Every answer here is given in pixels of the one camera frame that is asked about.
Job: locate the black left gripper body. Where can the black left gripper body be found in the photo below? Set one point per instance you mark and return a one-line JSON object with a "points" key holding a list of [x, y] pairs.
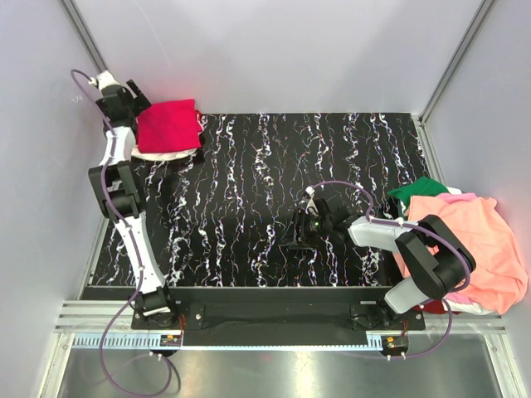
{"points": [[135, 98]]}

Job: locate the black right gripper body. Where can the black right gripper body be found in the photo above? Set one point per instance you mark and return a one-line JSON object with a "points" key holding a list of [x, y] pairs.
{"points": [[299, 226]]}

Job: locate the magenta t-shirt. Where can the magenta t-shirt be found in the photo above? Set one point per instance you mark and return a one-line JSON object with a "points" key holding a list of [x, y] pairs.
{"points": [[169, 127]]}

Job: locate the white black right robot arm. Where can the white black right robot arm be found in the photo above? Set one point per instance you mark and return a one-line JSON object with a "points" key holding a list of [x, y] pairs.
{"points": [[438, 262]]}

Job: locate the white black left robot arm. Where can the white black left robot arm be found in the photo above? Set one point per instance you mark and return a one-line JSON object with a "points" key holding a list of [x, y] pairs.
{"points": [[120, 197]]}

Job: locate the folded white red graphic t-shirt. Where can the folded white red graphic t-shirt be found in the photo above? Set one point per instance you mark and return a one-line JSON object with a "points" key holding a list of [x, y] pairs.
{"points": [[163, 157]]}

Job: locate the green t-shirt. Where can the green t-shirt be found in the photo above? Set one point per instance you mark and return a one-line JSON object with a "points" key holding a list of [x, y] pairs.
{"points": [[423, 186]]}

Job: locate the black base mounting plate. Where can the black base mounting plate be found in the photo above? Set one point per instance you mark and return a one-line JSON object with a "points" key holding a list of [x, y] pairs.
{"points": [[279, 317]]}

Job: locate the right orange connector board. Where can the right orange connector board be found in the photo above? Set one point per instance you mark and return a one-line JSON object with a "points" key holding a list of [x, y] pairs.
{"points": [[397, 343]]}

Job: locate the orange connector board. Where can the orange connector board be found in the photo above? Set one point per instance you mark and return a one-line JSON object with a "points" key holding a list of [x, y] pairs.
{"points": [[397, 343], [171, 339]]}

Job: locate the dark red t-shirt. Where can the dark red t-shirt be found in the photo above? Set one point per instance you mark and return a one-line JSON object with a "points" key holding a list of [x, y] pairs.
{"points": [[434, 307]]}

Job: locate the light pink t-shirt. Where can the light pink t-shirt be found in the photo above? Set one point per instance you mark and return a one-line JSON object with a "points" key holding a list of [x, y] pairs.
{"points": [[449, 198]]}

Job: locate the peach t-shirt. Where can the peach t-shirt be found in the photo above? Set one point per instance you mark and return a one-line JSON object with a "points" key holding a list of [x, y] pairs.
{"points": [[500, 279]]}

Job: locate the left orange connector board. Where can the left orange connector board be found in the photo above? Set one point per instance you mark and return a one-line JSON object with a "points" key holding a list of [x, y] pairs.
{"points": [[171, 339]]}

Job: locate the aluminium frame rail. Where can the aluminium frame rail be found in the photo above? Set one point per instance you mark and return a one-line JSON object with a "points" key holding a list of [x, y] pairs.
{"points": [[88, 42]]}

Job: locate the front aluminium extrusion rail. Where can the front aluminium extrusion rail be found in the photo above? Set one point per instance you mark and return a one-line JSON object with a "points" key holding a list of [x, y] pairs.
{"points": [[93, 324]]}

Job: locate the right aluminium frame post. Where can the right aluminium frame post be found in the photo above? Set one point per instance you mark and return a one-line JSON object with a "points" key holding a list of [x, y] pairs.
{"points": [[476, 24]]}

